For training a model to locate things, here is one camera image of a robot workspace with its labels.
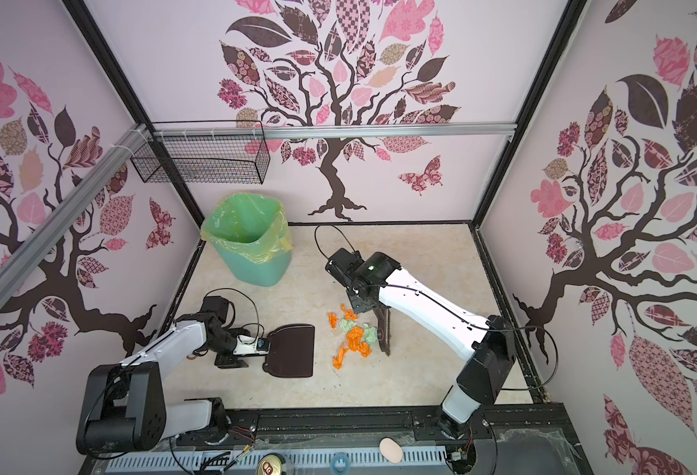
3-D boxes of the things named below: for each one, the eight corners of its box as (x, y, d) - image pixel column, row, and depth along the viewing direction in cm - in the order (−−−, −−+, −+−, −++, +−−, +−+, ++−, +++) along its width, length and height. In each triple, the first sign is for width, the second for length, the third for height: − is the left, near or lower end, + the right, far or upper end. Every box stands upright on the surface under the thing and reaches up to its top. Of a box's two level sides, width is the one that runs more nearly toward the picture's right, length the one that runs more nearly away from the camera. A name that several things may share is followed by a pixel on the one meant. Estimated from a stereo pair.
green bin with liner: (225, 294, 102) (193, 246, 82) (242, 243, 117) (219, 193, 97) (292, 294, 102) (277, 246, 82) (300, 243, 117) (289, 193, 97)
